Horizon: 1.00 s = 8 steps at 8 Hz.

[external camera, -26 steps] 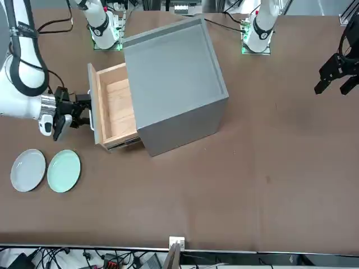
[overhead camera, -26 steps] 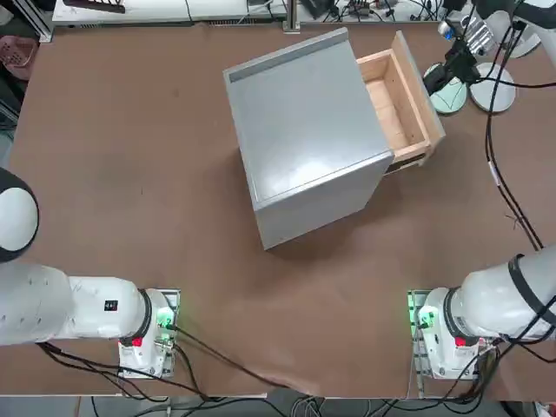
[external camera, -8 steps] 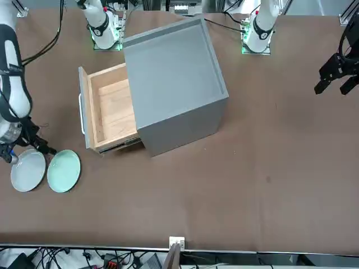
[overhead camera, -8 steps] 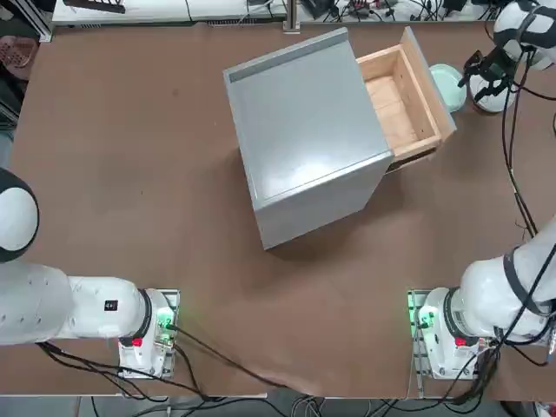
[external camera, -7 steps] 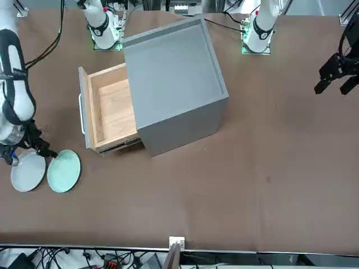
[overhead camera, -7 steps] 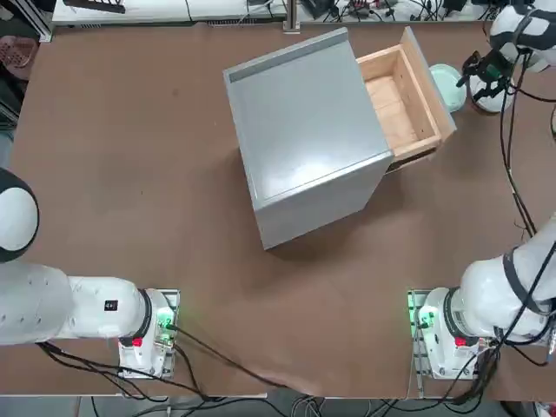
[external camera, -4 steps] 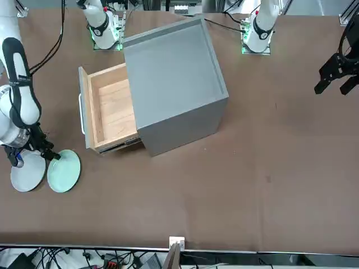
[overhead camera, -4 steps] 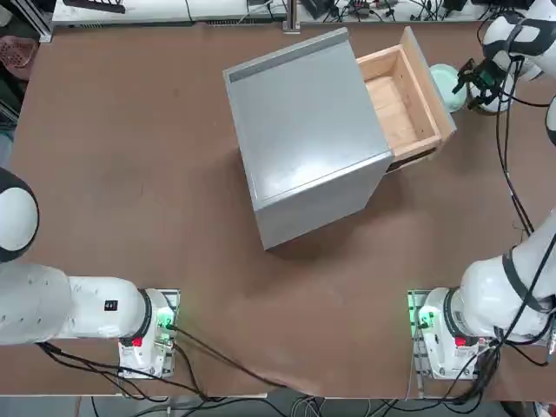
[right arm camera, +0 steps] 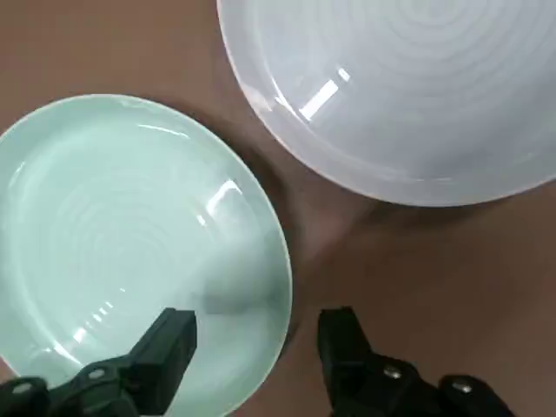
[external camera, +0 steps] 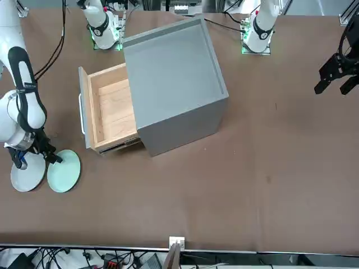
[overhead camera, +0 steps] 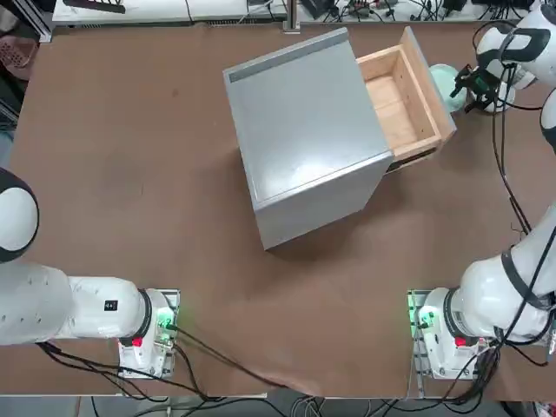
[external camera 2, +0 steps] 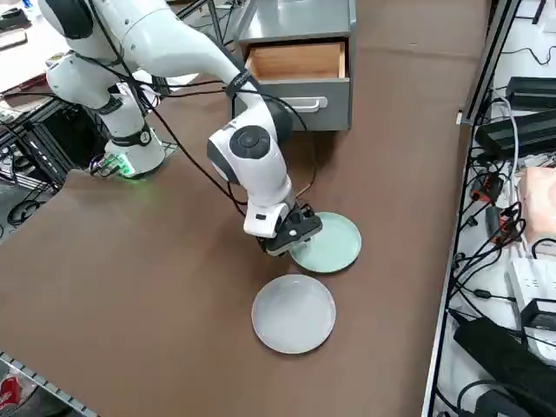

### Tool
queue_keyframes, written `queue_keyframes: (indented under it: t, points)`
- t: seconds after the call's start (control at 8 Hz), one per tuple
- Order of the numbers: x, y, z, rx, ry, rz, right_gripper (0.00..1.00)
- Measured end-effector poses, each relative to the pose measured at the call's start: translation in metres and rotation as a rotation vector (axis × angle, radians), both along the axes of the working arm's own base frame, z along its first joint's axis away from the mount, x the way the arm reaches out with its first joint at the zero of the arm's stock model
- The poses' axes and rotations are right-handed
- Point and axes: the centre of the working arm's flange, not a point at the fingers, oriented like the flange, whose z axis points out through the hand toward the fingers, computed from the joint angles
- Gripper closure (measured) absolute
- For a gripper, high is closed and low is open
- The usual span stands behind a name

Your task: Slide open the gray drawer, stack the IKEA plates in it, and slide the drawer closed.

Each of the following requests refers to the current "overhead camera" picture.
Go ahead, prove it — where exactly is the aluminium post with bracket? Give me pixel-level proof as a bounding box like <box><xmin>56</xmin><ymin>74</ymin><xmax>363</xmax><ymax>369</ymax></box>
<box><xmin>281</xmin><ymin>0</ymin><xmax>301</xmax><ymax>35</ymax></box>

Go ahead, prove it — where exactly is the gray steel cabinet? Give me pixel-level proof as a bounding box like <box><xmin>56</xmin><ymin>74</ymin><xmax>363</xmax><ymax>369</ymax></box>
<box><xmin>222</xmin><ymin>26</ymin><xmax>394</xmax><ymax>251</ymax></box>

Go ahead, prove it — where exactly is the black base cable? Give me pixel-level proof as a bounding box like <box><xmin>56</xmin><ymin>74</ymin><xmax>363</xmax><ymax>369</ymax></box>
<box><xmin>407</xmin><ymin>338</ymin><xmax>556</xmax><ymax>403</ymax></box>
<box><xmin>167</xmin><ymin>323</ymin><xmax>327</xmax><ymax>399</ymax></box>
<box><xmin>36</xmin><ymin>341</ymin><xmax>209</xmax><ymax>401</ymax></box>

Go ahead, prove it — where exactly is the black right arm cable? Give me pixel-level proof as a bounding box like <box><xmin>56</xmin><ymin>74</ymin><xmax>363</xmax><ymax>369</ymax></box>
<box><xmin>473</xmin><ymin>19</ymin><xmax>556</xmax><ymax>361</ymax></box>

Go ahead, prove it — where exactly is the gray drawer with wooden inside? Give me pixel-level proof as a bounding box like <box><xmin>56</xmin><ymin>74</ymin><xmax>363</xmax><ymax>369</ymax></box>
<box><xmin>355</xmin><ymin>25</ymin><xmax>458</xmax><ymax>175</ymax></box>

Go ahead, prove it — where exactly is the aluminium frame profile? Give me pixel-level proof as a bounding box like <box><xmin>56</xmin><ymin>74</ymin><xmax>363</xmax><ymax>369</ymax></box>
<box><xmin>19</xmin><ymin>0</ymin><xmax>54</xmax><ymax>43</ymax></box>

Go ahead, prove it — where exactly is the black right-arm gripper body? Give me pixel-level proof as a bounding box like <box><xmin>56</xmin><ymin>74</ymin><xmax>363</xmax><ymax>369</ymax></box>
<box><xmin>460</xmin><ymin>63</ymin><xmax>499</xmax><ymax>102</ymax></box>

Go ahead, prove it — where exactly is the mint green plate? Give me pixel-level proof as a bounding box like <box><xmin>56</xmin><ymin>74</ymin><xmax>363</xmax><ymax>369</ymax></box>
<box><xmin>427</xmin><ymin>63</ymin><xmax>470</xmax><ymax>115</ymax></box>

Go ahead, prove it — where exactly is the black slotted rack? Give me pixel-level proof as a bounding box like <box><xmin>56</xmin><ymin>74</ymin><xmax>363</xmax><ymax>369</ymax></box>
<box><xmin>63</xmin><ymin>0</ymin><xmax>127</xmax><ymax>14</ymax></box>

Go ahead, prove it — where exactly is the pink perforated basket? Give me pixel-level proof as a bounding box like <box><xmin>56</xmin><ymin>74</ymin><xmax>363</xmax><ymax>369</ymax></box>
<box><xmin>0</xmin><ymin>36</ymin><xmax>39</xmax><ymax>80</ymax></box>

